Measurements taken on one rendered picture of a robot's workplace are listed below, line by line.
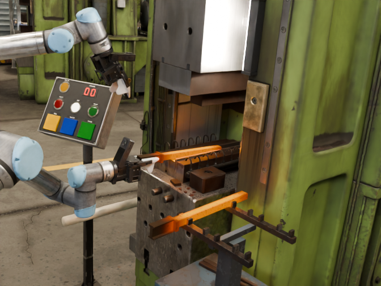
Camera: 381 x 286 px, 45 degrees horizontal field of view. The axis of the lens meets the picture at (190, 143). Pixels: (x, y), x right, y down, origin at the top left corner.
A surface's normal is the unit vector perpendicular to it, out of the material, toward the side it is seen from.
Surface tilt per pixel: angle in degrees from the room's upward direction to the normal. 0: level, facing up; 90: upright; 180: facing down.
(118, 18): 79
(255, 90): 90
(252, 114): 90
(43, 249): 0
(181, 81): 90
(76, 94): 60
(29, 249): 0
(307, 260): 90
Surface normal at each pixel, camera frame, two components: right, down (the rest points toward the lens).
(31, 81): 0.41, 0.31
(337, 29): 0.63, 0.28
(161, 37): -0.77, 0.15
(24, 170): 0.92, 0.14
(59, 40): 0.16, 0.33
